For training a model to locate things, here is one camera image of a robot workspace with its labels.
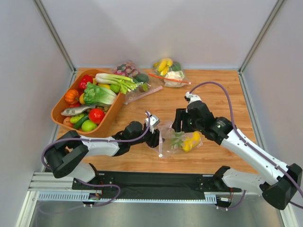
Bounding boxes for clear zip bag pink slider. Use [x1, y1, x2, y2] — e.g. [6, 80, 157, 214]
[154, 122, 203, 158]

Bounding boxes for fake green grape bunch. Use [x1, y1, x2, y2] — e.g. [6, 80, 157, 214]
[170, 132, 186, 150]

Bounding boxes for fake yellow lemon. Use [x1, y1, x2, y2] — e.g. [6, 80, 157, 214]
[182, 131, 201, 152]

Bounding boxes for fake green celery stalk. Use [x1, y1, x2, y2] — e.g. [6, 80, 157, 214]
[95, 73, 141, 94]

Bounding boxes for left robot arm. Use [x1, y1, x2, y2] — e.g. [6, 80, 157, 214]
[42, 115, 160, 183]

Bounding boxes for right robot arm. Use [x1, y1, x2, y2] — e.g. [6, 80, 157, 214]
[172, 95, 303, 210]

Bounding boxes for fake white cauliflower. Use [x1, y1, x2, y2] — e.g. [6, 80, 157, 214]
[164, 71, 185, 87]

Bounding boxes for zip bag with bananas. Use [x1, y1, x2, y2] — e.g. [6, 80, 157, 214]
[148, 58, 191, 88]

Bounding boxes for fake yellow banana bunch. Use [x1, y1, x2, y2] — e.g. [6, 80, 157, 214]
[153, 58, 173, 77]

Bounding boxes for fake green avocado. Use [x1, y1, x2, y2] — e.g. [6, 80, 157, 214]
[135, 73, 149, 83]

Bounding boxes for fake red tomato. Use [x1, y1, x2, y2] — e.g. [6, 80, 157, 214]
[89, 108, 105, 124]

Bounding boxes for fake lime green fruit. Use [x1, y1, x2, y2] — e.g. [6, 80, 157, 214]
[110, 84, 121, 93]

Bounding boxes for fake green apple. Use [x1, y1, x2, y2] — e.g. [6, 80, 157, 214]
[81, 120, 98, 132]

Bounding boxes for zip bag with dotted fruit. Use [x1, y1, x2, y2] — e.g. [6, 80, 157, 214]
[110, 61, 163, 105]

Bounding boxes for fake pink dragon fruit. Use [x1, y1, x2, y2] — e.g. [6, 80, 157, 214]
[115, 64, 139, 77]

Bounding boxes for fake green lettuce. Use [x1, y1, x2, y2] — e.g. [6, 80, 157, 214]
[83, 82, 117, 106]

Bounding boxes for fake dark green cucumber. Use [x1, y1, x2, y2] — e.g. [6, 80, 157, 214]
[73, 115, 89, 130]

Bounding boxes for fake grey fish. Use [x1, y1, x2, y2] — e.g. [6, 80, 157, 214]
[61, 104, 96, 116]

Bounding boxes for fake peach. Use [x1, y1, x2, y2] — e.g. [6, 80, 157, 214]
[63, 116, 74, 128]

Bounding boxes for fake red bell pepper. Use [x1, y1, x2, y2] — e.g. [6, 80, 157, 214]
[78, 74, 93, 90]

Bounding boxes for fake orange pumpkin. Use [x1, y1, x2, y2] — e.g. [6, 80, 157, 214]
[64, 89, 79, 105]

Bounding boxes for orange plastic basket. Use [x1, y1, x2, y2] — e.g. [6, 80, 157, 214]
[51, 68, 125, 138]

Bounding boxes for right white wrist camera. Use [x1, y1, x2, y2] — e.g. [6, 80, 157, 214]
[184, 92, 201, 104]

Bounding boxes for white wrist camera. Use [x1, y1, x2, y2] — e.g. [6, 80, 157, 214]
[184, 92, 201, 104]
[145, 115, 160, 133]

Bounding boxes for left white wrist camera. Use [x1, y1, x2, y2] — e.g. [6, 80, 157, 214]
[145, 115, 160, 133]

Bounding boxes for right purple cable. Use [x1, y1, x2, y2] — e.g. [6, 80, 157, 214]
[188, 81, 303, 210]

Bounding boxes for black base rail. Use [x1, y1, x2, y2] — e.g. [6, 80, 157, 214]
[71, 170, 242, 201]

